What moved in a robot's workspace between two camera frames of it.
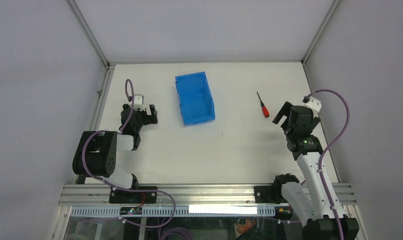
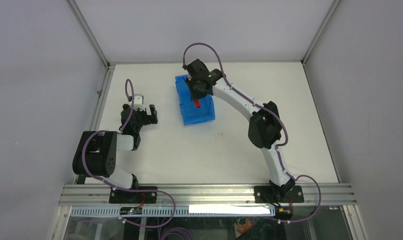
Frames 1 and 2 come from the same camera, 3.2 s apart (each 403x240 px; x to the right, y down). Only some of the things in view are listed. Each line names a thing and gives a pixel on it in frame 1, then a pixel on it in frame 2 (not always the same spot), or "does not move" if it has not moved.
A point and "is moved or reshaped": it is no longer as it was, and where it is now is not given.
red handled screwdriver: x=264 y=109 is moved or reshaped
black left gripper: x=148 y=119 does not move
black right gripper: x=284 y=111 → x=195 y=96
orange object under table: x=242 y=229 does not move
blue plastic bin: x=195 y=98 does not move
